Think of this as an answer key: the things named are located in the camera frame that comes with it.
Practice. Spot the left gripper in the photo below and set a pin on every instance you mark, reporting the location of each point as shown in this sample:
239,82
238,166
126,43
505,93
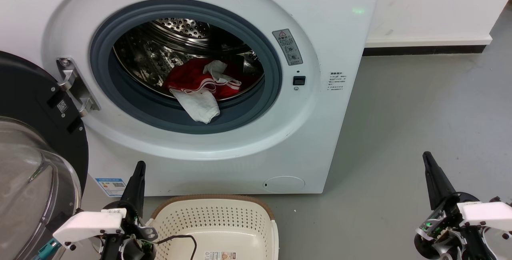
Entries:
140,240

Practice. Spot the white cloth garment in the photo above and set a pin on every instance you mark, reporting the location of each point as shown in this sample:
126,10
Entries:
200,106

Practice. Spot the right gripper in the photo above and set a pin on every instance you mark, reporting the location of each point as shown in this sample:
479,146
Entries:
440,232

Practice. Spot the white QR code sticker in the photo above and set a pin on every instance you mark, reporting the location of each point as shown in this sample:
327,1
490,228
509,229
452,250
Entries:
62,106

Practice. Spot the black wall baseboard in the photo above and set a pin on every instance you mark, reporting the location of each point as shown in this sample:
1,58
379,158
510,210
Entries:
424,50

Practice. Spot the grey warning sticker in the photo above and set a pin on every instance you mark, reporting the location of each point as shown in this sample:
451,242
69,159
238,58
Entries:
288,46

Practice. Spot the small printed text label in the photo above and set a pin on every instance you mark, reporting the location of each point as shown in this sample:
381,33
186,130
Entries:
336,81

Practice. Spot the metal washing machine door hinge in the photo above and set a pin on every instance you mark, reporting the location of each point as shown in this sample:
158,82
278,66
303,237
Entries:
76,86

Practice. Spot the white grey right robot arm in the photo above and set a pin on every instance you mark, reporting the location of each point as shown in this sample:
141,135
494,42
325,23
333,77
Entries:
478,248

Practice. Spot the red garment with white stripes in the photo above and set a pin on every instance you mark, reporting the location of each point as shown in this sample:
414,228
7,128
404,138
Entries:
228,89

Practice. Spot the black door lock latch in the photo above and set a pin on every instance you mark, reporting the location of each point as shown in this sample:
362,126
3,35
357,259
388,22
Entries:
299,80

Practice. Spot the round white filter cover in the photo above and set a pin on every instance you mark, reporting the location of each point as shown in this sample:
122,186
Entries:
284,184

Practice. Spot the cream perforated basket brown rim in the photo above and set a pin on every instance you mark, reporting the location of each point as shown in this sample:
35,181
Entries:
216,220

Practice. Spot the stainless steel washing machine drum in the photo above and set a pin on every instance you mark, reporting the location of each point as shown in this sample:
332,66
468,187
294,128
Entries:
152,52

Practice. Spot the blue energy label sticker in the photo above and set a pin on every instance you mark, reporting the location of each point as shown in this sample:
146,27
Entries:
112,187

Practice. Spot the black washer door with glass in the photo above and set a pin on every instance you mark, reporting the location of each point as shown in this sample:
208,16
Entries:
24,104

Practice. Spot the white front-load washing machine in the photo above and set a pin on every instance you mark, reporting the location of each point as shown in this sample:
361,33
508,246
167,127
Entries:
224,160

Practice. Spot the grey rubber door gasket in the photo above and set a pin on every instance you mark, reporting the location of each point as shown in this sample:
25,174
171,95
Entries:
160,114

